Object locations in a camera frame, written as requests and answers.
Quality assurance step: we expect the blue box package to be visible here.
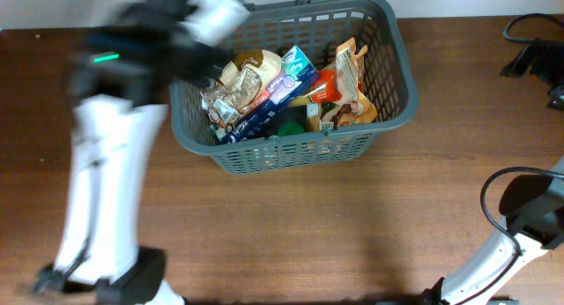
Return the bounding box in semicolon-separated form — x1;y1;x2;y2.
211;46;319;144

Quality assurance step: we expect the green lid jar white label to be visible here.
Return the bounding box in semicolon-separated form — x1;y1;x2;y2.
276;123;306;137

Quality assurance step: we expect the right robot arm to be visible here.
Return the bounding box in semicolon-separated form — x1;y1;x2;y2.
420;35;563;304

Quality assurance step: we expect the grey plastic basket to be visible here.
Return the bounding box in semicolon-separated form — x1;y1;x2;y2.
170;0;419;175

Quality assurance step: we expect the orange white food pouch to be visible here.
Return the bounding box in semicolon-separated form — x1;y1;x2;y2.
307;38;377;131

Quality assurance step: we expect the brown white snack bag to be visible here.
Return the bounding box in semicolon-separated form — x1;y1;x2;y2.
201;49;281;132

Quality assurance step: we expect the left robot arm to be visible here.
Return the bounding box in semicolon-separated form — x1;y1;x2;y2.
33;0;249;304

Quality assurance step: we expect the orange spaghetti packet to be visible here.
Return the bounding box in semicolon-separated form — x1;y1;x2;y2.
289;69;353;107

